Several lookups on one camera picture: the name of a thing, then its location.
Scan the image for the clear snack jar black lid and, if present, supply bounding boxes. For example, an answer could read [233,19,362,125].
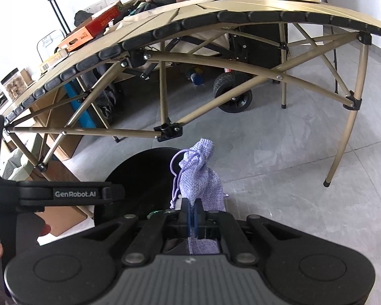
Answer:
[1,68,28,101]

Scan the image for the black backpack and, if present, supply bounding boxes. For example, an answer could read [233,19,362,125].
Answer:
[74,10,94,26]

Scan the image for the lavender woven drawstring pouch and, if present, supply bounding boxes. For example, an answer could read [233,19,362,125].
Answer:
[170,138,227,256]

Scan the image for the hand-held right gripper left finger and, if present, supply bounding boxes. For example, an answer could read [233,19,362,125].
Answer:
[83,199,191,265]

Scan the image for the white metal frame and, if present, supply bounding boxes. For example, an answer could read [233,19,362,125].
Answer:
[38,29,66,59]

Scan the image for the wall socket panel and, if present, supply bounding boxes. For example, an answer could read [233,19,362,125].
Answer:
[84,0,119,12]

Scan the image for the cardboard bin box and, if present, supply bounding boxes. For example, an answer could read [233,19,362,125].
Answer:
[0,133,90,239]

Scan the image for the green plastic liner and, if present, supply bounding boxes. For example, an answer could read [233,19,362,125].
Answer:
[2,133,45,182]

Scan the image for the orange cardboard box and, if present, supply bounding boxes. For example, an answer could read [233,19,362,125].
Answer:
[58,2,124,53]

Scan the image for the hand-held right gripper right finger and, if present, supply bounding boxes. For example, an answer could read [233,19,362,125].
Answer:
[192,199,300,265]

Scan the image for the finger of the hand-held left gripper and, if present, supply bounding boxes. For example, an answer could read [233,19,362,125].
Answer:
[19,180,126,205]

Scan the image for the black suitcase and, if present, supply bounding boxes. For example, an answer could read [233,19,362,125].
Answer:
[219,0,288,68]

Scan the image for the tan folding table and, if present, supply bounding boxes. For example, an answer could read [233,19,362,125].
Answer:
[2,0,381,188]

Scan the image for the black trash bin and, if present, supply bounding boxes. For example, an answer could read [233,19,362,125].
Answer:
[93,148,191,229]

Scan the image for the yellow carton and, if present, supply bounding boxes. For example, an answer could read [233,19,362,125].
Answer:
[40,51,67,71]

